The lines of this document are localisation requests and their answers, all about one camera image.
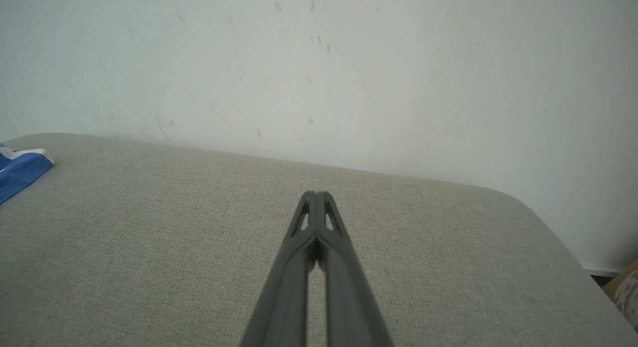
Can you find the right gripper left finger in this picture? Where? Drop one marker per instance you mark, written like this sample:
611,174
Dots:
286,287

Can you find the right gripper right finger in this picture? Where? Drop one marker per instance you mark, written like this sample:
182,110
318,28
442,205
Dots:
349,307

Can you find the blue basketball shorts white stripes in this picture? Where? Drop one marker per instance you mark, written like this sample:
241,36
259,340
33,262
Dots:
17,175

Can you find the grey fabric sofa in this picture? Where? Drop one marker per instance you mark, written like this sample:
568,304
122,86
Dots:
149,247

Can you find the brown cardboard box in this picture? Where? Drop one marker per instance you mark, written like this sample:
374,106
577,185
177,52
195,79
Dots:
625,292

